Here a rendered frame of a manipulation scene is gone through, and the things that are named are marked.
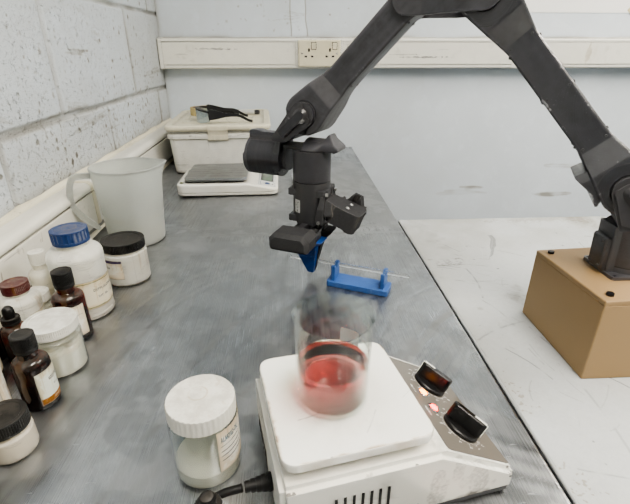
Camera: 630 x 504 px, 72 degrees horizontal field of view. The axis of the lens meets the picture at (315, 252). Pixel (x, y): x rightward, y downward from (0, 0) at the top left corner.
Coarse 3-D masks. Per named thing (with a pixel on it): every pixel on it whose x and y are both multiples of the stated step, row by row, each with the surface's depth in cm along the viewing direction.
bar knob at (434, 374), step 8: (424, 368) 43; (432, 368) 42; (416, 376) 43; (424, 376) 43; (432, 376) 42; (440, 376) 42; (424, 384) 42; (432, 384) 42; (440, 384) 42; (448, 384) 42; (432, 392) 42; (440, 392) 42
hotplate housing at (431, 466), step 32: (256, 384) 41; (416, 448) 34; (256, 480) 35; (288, 480) 31; (320, 480) 31; (352, 480) 32; (384, 480) 32; (416, 480) 34; (448, 480) 35; (480, 480) 36
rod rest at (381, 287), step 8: (336, 272) 71; (328, 280) 70; (336, 280) 70; (344, 280) 70; (352, 280) 70; (360, 280) 70; (368, 280) 70; (376, 280) 70; (384, 280) 67; (344, 288) 70; (352, 288) 69; (360, 288) 68; (368, 288) 68; (376, 288) 68; (384, 288) 68; (384, 296) 67
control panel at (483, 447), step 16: (400, 368) 43; (416, 368) 45; (416, 384) 42; (432, 400) 40; (448, 400) 42; (432, 416) 38; (448, 432) 36; (448, 448) 34; (464, 448) 35; (480, 448) 37; (496, 448) 38
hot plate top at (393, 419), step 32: (384, 352) 41; (288, 384) 37; (384, 384) 37; (288, 416) 34; (352, 416) 34; (384, 416) 34; (416, 416) 34; (288, 448) 31; (320, 448) 31; (352, 448) 31; (384, 448) 32
